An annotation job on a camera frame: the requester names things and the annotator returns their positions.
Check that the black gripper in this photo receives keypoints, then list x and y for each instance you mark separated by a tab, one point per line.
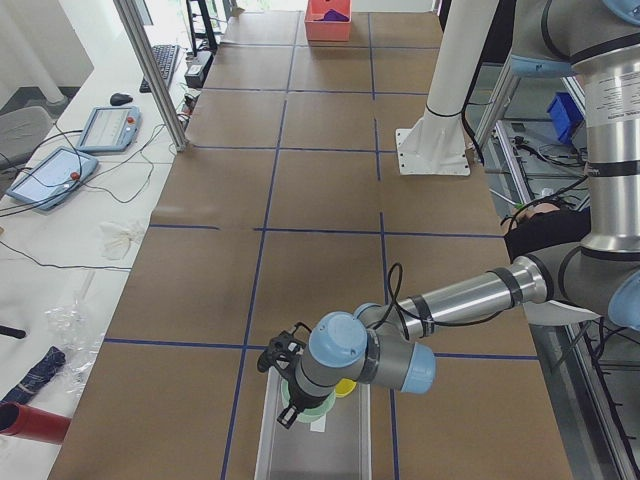
303	398

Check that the mint green bowl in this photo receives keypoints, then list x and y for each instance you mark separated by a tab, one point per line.
308	415

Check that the yellow plastic cup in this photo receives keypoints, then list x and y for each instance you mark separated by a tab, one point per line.
344	388

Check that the purple cloth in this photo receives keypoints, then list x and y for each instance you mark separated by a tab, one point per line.
333	15

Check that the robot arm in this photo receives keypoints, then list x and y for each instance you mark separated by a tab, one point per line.
591	265

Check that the black box device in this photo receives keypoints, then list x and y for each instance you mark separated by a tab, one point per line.
198	69

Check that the white label in bin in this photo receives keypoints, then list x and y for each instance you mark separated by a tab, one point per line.
318	425

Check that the clear plastic bin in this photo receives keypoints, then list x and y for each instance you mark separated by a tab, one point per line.
343	451

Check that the crumpled clear plastic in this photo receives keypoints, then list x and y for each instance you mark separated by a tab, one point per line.
77	340

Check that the white crumpled cloth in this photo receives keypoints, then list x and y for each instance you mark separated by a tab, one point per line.
117	238

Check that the folded blue umbrella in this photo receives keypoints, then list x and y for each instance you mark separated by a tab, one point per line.
37	377

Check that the red cylinder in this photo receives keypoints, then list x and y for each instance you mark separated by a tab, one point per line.
26	422

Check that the seated person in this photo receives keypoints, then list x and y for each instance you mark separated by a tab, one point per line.
546	225

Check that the teach pendant near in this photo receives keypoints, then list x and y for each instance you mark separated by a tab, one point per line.
51	181

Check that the teach pendant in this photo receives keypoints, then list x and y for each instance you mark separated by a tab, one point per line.
51	181
109	130

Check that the teach pendant far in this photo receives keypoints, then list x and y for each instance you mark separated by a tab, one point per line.
109	130

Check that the black computer mouse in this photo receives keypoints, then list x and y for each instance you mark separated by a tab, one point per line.
119	99

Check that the black keyboard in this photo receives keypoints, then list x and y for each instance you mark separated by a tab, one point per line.
166	57

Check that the pink plastic bin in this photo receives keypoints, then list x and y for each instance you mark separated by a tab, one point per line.
317	30

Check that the blue storage bin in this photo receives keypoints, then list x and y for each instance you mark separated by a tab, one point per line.
565	116

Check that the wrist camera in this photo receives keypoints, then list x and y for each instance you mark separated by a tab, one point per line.
283	352

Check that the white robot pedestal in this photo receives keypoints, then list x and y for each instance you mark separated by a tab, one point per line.
435	145

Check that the aluminium frame post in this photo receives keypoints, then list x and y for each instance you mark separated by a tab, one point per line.
134	28

